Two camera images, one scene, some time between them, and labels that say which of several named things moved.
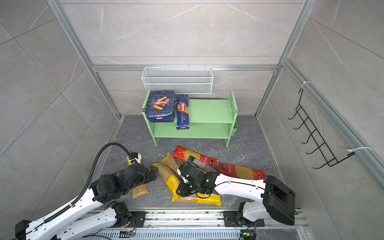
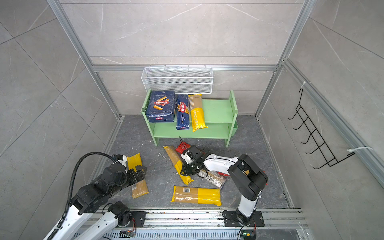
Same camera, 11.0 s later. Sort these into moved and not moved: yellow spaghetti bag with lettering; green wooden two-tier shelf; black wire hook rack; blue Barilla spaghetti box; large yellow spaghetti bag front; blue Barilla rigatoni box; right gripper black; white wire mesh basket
Moved: right gripper black; yellow spaghetti bag with lettering
Not moved: green wooden two-tier shelf; blue Barilla rigatoni box; blue Barilla spaghetti box; black wire hook rack; white wire mesh basket; large yellow spaghetti bag front
